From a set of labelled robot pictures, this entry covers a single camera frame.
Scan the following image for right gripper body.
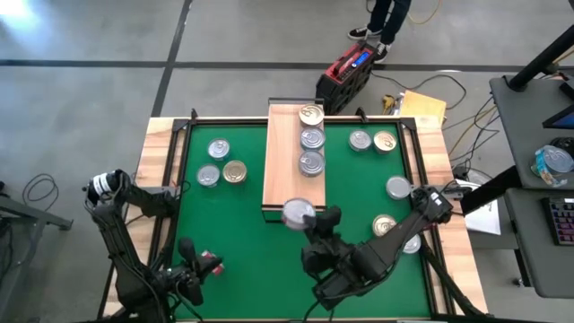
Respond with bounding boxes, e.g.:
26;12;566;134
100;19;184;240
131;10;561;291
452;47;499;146
300;228;350;275

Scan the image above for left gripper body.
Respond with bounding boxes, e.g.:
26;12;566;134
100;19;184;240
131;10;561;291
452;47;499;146
163;264;205;307

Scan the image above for teal can silver lid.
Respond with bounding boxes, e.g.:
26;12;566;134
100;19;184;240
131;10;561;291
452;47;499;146
300;127;326;152
206;137;231;162

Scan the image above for blue red-stripe can gold lid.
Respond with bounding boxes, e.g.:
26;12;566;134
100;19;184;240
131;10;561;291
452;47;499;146
372;129;398;154
371;214;398;238
298;103;325;127
222;160;248;185

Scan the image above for green table mat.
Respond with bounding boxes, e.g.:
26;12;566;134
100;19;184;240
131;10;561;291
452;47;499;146
162;123;432;319

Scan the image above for white green-label can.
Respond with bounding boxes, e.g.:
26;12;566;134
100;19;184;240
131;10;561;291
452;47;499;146
385;175;413;201

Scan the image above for white blue-label can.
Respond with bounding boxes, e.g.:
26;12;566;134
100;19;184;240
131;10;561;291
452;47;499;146
348;129;373;153

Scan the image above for red black power station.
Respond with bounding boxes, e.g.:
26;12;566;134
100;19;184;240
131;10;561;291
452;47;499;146
315;39;380;116

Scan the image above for yellow paper pad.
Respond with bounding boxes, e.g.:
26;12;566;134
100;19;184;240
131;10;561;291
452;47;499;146
397;89;448;123

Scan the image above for white paper sheet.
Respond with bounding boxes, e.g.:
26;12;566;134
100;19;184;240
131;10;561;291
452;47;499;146
452;179;502;237

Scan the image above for black desk beam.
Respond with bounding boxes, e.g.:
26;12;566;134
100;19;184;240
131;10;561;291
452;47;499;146
459;165;524;216

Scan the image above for grey metal stand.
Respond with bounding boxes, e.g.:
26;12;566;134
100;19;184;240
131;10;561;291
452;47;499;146
0;181;74;323

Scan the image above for grey desk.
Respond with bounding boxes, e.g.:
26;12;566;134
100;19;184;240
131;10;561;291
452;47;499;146
504;187;574;300
488;74;574;189

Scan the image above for person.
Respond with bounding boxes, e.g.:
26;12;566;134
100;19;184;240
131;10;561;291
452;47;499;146
347;0;413;64

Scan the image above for black keyboard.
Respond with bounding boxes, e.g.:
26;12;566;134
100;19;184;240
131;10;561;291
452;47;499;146
540;196;574;247

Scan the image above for black headphones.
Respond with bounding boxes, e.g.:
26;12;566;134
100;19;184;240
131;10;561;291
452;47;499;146
550;136;574;153

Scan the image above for black tablet screen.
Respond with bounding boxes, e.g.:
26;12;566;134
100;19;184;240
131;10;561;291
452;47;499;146
541;102;574;131

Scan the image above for wooden shelf black metal frame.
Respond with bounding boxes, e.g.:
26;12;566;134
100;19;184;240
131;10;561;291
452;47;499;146
261;97;327;224

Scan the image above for black metal table frame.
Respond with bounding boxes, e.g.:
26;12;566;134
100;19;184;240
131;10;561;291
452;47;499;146
96;107;494;323

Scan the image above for coiled black cable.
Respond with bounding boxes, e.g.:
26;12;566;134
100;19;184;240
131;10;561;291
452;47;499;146
21;173;60;208

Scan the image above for black cable bundle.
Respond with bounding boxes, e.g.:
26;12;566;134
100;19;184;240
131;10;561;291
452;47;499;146
443;96;502;180

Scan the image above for black power cable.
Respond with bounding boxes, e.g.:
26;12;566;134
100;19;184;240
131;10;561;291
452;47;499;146
370;71;468;111

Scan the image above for yellow cable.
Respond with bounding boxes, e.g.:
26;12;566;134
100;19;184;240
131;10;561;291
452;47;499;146
406;0;443;26

